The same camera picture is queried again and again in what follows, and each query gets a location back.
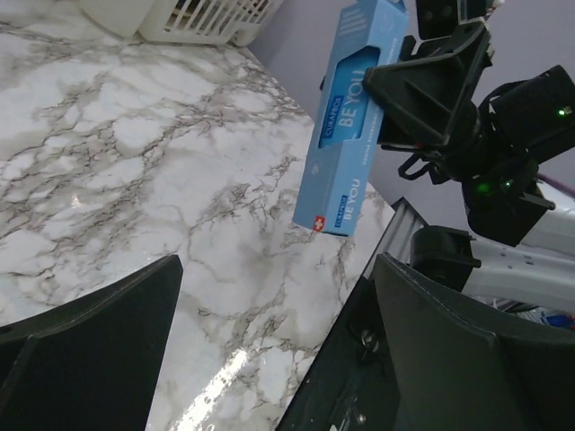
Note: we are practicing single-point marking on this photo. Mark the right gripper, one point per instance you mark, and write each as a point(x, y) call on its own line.
point(427, 101)

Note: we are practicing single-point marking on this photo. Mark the white plastic dish basket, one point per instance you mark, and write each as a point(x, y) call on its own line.
point(202, 22)

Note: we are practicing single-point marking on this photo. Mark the black base bar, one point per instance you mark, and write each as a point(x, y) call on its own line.
point(352, 383)

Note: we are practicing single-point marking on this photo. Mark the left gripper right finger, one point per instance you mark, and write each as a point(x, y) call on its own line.
point(463, 365)

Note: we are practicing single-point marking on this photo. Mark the light blue box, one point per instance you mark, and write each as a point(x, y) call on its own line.
point(343, 143)

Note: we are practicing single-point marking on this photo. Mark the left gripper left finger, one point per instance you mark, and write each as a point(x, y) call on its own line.
point(92, 363)

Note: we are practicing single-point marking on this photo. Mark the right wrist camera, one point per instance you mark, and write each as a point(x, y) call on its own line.
point(438, 18)

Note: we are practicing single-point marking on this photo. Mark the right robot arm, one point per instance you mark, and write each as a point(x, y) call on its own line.
point(519, 245)

